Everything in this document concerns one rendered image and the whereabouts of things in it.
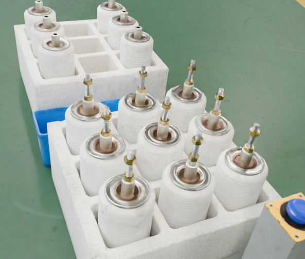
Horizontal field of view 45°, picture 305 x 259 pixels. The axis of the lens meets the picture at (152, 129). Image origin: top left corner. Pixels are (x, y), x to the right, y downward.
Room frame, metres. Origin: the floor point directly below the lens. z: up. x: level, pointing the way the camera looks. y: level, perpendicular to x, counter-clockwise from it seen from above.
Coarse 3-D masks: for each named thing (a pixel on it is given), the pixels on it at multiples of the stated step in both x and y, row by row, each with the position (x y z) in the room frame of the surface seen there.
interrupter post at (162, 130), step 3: (159, 123) 0.58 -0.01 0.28; (168, 123) 0.58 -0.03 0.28; (159, 126) 0.57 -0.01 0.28; (162, 126) 0.57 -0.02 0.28; (165, 126) 0.57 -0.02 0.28; (168, 126) 0.57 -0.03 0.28; (159, 129) 0.57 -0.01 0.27; (162, 129) 0.57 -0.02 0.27; (165, 129) 0.57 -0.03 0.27; (168, 129) 0.58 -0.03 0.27; (159, 132) 0.57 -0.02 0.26; (162, 132) 0.57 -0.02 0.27; (165, 132) 0.57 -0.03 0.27; (159, 135) 0.57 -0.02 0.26; (162, 135) 0.57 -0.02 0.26; (165, 135) 0.57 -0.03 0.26
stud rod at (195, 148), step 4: (196, 132) 0.47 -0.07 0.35; (200, 132) 0.47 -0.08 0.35; (196, 136) 0.47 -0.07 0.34; (200, 136) 0.47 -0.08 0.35; (196, 148) 0.47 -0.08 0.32; (192, 152) 0.47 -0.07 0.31; (196, 152) 0.47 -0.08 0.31; (192, 156) 0.47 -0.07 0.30; (196, 156) 0.47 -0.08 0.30; (192, 164) 0.47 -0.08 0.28
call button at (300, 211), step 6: (294, 198) 0.38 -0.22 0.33; (288, 204) 0.36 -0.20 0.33; (294, 204) 0.36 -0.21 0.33; (300, 204) 0.37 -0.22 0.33; (288, 210) 0.35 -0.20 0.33; (294, 210) 0.35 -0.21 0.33; (300, 210) 0.35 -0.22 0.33; (294, 216) 0.34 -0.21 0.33; (300, 216) 0.34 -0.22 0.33; (300, 222) 0.34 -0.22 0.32
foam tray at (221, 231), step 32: (64, 128) 0.65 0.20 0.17; (64, 160) 0.55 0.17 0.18; (64, 192) 0.52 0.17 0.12; (96, 224) 0.40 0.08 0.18; (160, 224) 0.42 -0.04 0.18; (192, 224) 0.43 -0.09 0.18; (224, 224) 0.43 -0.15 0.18; (96, 256) 0.34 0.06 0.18; (128, 256) 0.34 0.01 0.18; (160, 256) 0.37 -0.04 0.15; (192, 256) 0.40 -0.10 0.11; (224, 256) 0.44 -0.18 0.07
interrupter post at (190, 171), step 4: (188, 160) 0.48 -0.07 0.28; (188, 164) 0.47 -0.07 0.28; (196, 164) 0.47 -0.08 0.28; (188, 168) 0.47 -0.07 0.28; (192, 168) 0.46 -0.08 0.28; (196, 168) 0.47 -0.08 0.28; (184, 172) 0.47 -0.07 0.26; (188, 172) 0.47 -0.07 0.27; (192, 172) 0.46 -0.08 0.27; (196, 172) 0.47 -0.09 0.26; (184, 176) 0.47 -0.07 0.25; (188, 176) 0.46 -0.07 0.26; (192, 176) 0.46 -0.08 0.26
